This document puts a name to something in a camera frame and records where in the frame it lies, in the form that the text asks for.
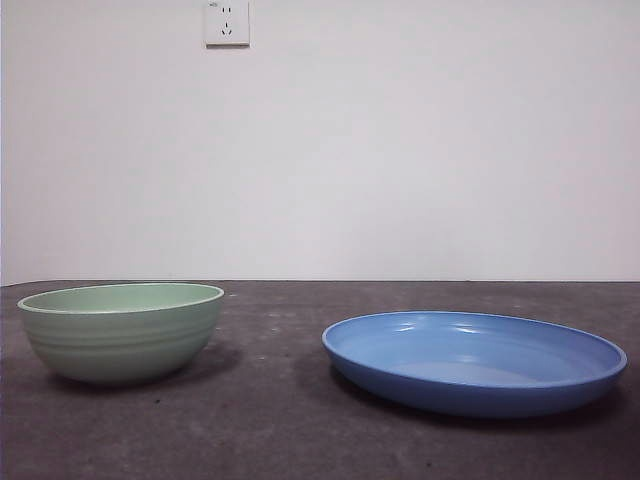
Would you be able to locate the blue round plate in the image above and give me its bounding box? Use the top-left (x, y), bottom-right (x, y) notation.
top-left (321, 310), bottom-right (629, 419)

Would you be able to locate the green ribbed bowl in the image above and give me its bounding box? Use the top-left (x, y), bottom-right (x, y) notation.
top-left (17, 282), bottom-right (225, 386)

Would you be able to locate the white wall socket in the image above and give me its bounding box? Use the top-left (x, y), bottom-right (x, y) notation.
top-left (204, 0), bottom-right (251, 50)

